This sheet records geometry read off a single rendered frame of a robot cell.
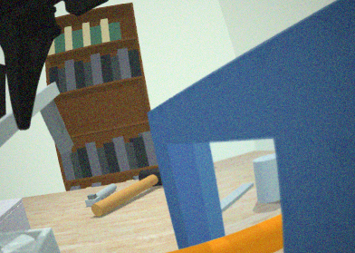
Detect blue rectangular frame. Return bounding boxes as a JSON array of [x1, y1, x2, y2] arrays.
[[147, 0, 355, 253]]

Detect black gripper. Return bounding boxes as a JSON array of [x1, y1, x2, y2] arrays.
[[0, 0, 109, 131]]

